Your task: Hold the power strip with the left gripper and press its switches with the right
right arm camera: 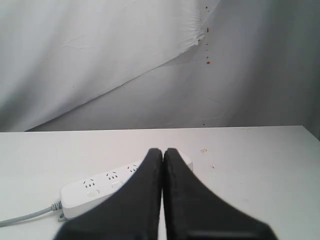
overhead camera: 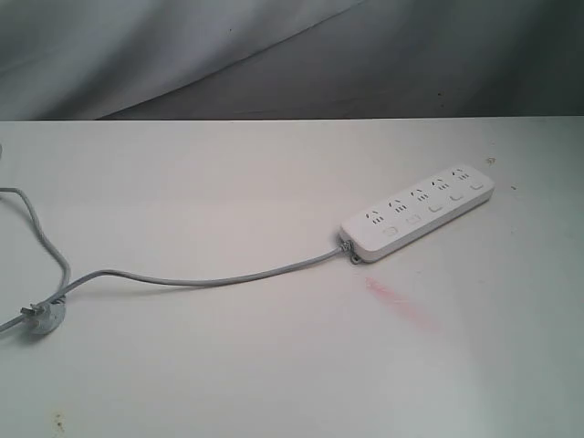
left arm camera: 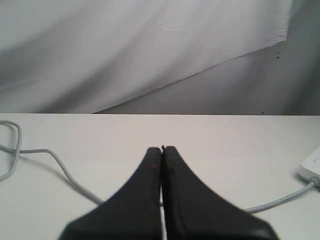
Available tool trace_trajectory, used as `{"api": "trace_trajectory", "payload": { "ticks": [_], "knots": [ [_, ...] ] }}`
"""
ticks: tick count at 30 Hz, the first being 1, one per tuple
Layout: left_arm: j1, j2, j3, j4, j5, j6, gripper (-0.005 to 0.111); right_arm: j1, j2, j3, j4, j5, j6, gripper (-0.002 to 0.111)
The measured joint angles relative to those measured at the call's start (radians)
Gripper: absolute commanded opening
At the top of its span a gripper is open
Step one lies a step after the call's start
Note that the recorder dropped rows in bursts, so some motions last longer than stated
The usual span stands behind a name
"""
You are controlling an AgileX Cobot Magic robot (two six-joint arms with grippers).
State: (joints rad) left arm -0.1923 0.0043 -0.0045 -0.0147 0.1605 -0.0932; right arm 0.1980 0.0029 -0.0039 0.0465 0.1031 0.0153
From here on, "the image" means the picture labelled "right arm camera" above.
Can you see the white backdrop cloth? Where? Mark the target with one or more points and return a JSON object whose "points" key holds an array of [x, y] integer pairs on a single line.
{"points": [[144, 64]]}

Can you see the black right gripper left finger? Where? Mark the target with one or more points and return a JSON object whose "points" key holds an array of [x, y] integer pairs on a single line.
{"points": [[131, 213]]}

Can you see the white power strip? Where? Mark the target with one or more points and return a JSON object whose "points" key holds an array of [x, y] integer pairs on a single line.
{"points": [[83, 195]]}

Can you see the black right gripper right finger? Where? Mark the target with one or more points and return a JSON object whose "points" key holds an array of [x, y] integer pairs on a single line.
{"points": [[193, 212]]}

